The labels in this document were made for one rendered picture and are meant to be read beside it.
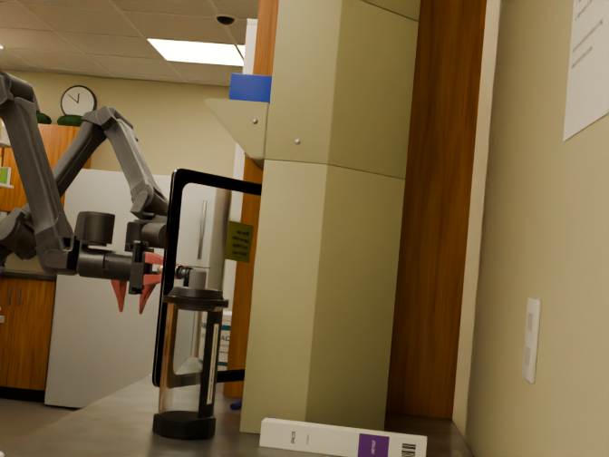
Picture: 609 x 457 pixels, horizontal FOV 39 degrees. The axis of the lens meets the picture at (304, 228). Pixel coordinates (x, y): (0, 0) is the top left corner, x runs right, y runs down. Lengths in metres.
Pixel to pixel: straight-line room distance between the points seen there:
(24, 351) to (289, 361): 5.60
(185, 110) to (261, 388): 5.91
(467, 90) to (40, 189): 0.91
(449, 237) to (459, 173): 0.14
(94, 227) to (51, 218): 0.10
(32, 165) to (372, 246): 0.70
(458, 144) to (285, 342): 0.63
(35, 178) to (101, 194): 4.89
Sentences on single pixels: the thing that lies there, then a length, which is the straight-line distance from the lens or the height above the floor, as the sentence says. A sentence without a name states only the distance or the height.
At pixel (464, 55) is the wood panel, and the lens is 1.93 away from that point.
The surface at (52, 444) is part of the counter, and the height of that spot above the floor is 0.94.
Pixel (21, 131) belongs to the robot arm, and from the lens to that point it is 1.84.
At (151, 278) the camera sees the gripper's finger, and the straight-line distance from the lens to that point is 1.67.
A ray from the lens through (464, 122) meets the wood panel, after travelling 1.90.
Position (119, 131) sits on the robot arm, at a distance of 2.27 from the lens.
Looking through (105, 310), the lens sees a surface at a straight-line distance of 6.66.
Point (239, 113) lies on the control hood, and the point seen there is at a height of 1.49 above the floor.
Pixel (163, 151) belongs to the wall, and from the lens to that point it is 7.31.
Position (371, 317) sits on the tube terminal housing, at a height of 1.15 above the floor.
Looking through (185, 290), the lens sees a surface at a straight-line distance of 1.42.
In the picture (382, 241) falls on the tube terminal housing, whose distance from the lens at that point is 1.60.
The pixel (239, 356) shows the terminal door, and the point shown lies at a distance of 1.76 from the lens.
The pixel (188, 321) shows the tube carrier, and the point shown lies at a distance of 1.41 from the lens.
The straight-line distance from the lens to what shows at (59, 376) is 6.81.
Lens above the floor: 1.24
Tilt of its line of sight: 2 degrees up
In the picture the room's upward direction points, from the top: 5 degrees clockwise
